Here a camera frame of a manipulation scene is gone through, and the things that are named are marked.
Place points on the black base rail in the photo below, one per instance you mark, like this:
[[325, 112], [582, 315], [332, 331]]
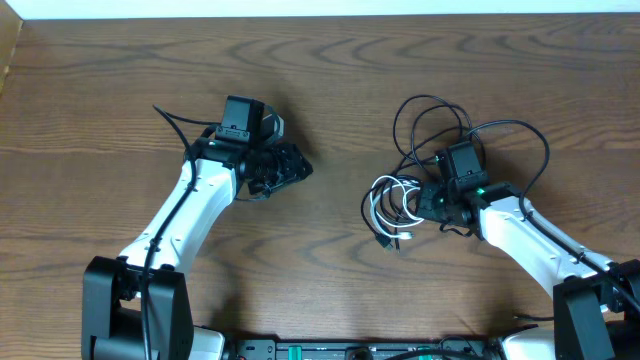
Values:
[[273, 348]]

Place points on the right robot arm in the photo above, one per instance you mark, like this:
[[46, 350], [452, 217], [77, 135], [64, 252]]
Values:
[[595, 299]]

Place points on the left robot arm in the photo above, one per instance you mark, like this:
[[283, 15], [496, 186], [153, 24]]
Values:
[[136, 305]]

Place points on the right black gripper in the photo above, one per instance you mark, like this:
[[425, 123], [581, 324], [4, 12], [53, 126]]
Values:
[[425, 205]]

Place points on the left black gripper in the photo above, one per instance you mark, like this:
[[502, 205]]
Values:
[[288, 166]]

